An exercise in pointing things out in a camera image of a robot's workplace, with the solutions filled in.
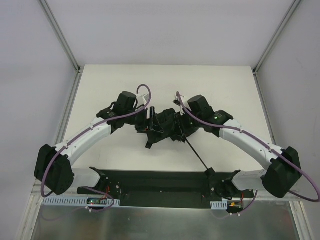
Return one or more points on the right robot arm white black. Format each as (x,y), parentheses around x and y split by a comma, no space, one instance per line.
(280,166)

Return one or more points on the white cable duct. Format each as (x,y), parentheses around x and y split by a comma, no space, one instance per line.
(76,201)
(219,205)

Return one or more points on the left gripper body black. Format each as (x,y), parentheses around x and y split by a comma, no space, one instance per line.
(152,120)

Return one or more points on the right circuit board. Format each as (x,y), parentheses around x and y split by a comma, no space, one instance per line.
(238,205)

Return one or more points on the right white cable duct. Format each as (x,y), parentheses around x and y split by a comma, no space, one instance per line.
(219,205)

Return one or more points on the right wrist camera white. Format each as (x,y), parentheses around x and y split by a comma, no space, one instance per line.
(178,99)

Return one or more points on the circuit board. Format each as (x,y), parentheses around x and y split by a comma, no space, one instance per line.
(238,205)
(96,201)

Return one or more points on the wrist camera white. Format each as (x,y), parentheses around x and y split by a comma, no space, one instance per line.
(142,99)
(178,99)

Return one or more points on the left aluminium frame post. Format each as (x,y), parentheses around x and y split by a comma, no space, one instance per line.
(59,34)

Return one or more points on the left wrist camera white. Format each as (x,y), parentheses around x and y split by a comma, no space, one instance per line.
(142,99)

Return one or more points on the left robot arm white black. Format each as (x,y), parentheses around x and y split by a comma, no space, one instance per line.
(55,164)

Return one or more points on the black folding umbrella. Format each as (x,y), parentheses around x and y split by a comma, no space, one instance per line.
(168,124)

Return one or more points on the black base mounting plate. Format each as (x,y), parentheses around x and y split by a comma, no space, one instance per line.
(164,189)

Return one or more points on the right aluminium frame post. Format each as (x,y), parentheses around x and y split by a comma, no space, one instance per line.
(277,34)

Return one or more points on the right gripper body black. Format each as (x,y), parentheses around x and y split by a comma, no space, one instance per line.
(180,125)

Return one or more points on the left white cable duct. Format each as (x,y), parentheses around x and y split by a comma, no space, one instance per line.
(76,201)

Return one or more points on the aluminium frame post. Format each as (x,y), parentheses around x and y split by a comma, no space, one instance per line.
(277,34)
(59,34)

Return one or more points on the left circuit board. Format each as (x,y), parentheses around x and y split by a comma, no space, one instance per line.
(96,201)

